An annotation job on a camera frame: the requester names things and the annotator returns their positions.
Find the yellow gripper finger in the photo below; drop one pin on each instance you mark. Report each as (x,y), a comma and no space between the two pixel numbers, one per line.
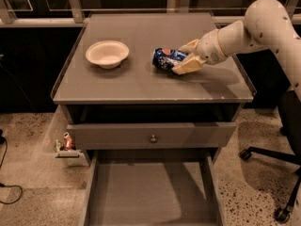
(190,64)
(191,47)

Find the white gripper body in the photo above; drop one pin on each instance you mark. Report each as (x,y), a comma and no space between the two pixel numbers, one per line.
(209,48)

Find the blue pepsi can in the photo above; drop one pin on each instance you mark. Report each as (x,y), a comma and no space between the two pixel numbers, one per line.
(166,59)

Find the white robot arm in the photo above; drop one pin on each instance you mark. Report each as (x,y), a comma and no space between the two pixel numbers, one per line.
(266,25)

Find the grey top drawer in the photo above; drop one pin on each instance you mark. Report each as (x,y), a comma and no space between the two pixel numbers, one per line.
(127,136)

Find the round metal drawer knob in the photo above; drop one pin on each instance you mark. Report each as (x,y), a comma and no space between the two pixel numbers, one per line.
(153,139)

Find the grey drawer cabinet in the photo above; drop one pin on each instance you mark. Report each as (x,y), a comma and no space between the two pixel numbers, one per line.
(135,91)

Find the grey open middle drawer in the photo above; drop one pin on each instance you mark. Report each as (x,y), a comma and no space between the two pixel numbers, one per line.
(165,187)

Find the white paper bowl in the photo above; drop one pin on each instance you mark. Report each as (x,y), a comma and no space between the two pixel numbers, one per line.
(107,54)

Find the clear plastic side bin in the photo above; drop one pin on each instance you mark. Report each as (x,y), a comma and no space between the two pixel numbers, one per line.
(54,142)

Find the metal window railing frame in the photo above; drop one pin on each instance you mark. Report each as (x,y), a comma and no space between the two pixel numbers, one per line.
(30,12)

